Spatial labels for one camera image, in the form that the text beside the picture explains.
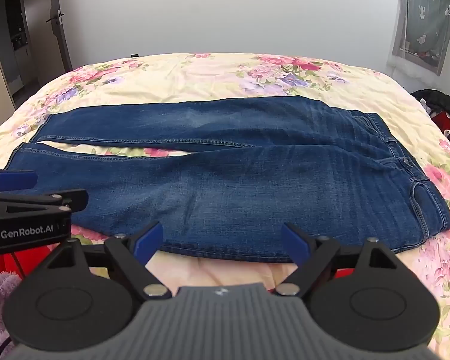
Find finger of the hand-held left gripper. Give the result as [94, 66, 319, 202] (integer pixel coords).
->
[0, 189, 89, 215]
[0, 170, 37, 193]

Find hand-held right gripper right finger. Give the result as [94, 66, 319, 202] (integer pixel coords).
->
[275, 223, 409, 301]

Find blue denim pants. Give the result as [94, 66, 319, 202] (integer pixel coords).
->
[5, 95, 450, 263]

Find black cable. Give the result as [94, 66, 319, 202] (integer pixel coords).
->
[0, 335, 15, 360]

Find red garment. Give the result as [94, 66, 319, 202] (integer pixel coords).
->
[0, 247, 109, 282]

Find floral bed sheet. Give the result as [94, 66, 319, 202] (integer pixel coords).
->
[0, 52, 450, 357]

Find door handle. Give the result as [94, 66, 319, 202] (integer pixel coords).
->
[46, 8, 65, 26]

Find grey door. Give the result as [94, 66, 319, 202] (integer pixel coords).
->
[48, 0, 74, 73]

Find red cloth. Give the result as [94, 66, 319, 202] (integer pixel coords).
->
[433, 110, 450, 133]

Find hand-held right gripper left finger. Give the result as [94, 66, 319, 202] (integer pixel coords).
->
[41, 220, 172, 301]

